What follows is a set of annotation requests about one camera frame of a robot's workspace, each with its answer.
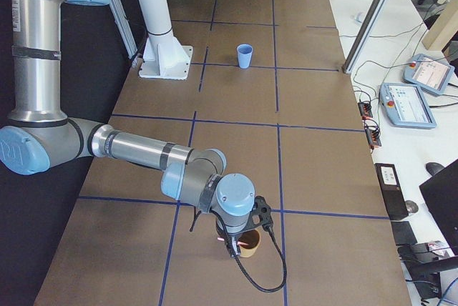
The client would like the far teach pendant tablet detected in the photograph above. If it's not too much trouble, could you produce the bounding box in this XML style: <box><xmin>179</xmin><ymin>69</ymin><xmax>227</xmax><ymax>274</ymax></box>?
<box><xmin>403</xmin><ymin>54</ymin><xmax>454</xmax><ymax>96</ymax></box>

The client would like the right black cable connector block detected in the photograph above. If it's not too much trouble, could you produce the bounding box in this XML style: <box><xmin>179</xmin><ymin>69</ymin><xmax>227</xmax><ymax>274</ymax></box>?
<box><xmin>357</xmin><ymin>100</ymin><xmax>373</xmax><ymax>119</ymax></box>

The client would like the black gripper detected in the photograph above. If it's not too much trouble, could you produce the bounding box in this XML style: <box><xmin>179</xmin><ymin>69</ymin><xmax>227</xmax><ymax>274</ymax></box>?
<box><xmin>214</xmin><ymin>195</ymin><xmax>273</xmax><ymax>258</ymax></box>

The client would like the aluminium frame post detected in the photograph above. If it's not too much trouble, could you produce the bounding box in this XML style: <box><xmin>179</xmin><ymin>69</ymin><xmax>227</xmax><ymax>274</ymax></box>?
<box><xmin>342</xmin><ymin>0</ymin><xmax>387</xmax><ymax>74</ymax></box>

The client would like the blue ribbed plastic cup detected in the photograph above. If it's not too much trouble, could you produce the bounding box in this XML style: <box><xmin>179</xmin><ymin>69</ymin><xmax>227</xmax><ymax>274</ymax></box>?
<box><xmin>237</xmin><ymin>44</ymin><xmax>253</xmax><ymax>69</ymax></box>

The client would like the near teach pendant tablet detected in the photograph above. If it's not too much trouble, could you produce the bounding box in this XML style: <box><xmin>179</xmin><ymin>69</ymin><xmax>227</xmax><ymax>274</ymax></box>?
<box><xmin>379</xmin><ymin>83</ymin><xmax>437</xmax><ymax>129</ymax></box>

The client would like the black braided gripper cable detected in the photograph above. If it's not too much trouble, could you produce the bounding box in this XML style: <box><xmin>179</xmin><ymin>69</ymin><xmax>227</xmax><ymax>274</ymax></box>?
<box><xmin>215</xmin><ymin>212</ymin><xmax>288</xmax><ymax>292</ymax></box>

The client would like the black monitor corner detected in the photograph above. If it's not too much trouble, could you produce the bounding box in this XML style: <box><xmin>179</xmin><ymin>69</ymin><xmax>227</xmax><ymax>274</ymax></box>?
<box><xmin>419</xmin><ymin>160</ymin><xmax>457</xmax><ymax>254</ymax></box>

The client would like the black box with white label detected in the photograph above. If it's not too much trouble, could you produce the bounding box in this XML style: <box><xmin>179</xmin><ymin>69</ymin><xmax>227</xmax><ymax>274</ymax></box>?
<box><xmin>374</xmin><ymin>163</ymin><xmax>409</xmax><ymax>221</ymax></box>

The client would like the left black cable connector block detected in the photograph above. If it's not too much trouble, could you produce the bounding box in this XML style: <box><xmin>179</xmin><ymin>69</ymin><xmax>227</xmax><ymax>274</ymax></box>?
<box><xmin>364</xmin><ymin>120</ymin><xmax>381</xmax><ymax>149</ymax></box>

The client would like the teach pendant tablet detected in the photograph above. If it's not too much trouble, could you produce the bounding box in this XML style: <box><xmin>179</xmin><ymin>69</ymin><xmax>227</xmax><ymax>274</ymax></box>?
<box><xmin>379</xmin><ymin>83</ymin><xmax>437</xmax><ymax>129</ymax></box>
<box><xmin>403</xmin><ymin>54</ymin><xmax>454</xmax><ymax>96</ymax></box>

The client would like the black cable connector block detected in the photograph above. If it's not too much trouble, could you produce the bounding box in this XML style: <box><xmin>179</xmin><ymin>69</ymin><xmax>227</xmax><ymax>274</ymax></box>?
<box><xmin>364</xmin><ymin>120</ymin><xmax>381</xmax><ymax>149</ymax></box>
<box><xmin>357</xmin><ymin>100</ymin><xmax>373</xmax><ymax>119</ymax></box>

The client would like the black computer mouse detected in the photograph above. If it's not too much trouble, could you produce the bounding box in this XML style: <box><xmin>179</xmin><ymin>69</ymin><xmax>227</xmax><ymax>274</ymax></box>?
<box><xmin>425</xmin><ymin>162</ymin><xmax>444</xmax><ymax>176</ymax></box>

